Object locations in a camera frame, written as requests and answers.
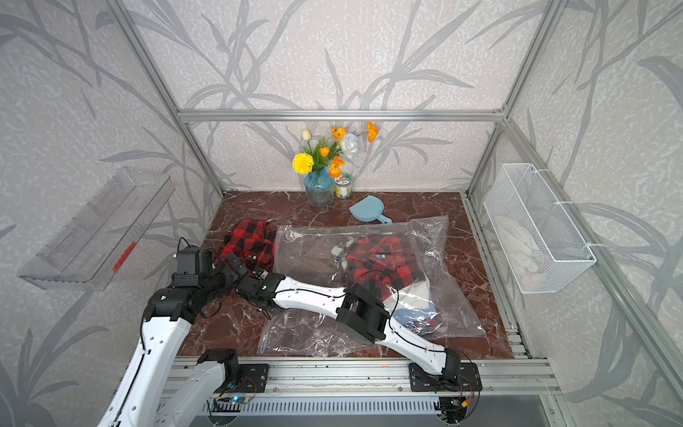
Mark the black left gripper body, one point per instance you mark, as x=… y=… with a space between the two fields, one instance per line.
x=226 y=274

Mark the red black plaid shirt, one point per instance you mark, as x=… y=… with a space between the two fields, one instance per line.
x=382 y=264
x=253 y=242

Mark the clear plastic vacuum bag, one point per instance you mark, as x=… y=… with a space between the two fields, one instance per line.
x=304 y=254

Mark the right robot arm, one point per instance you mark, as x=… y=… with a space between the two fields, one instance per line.
x=363 y=316

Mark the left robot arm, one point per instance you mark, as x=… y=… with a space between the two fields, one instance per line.
x=166 y=321

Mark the blue glass flower vase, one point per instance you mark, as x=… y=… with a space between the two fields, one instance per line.
x=319 y=187

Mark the small white lidded jar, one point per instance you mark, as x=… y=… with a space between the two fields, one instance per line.
x=343 y=186

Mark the artificial flower bouquet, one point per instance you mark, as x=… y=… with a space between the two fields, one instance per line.
x=326 y=155

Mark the light blue plastic scoop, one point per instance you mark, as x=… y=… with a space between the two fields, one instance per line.
x=370 y=209

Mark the light blue folded garment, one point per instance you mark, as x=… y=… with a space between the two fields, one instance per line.
x=422 y=321

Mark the white folded garment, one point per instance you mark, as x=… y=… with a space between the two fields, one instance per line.
x=415 y=296

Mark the white cloth in basket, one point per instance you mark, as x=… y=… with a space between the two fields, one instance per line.
x=524 y=255

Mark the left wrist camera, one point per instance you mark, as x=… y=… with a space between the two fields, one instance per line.
x=194 y=264

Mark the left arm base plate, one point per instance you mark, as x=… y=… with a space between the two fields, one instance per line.
x=253 y=378

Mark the clear acrylic wall shelf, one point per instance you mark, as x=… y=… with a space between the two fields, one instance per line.
x=89 y=251

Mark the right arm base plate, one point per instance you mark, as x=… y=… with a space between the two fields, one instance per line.
x=468 y=379

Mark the white wire wall basket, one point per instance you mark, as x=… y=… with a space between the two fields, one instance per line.
x=521 y=192

